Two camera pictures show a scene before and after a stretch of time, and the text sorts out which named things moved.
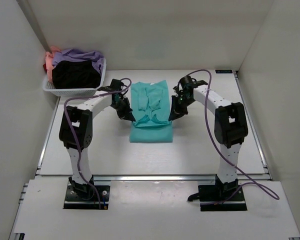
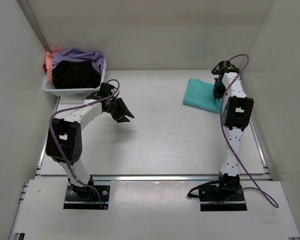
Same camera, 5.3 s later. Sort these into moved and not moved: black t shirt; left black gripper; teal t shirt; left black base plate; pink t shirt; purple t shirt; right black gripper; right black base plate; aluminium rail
Moved: teal t shirt; right black gripper; left black gripper
Not moved: purple t shirt; pink t shirt; aluminium rail; right black base plate; left black base plate; black t shirt
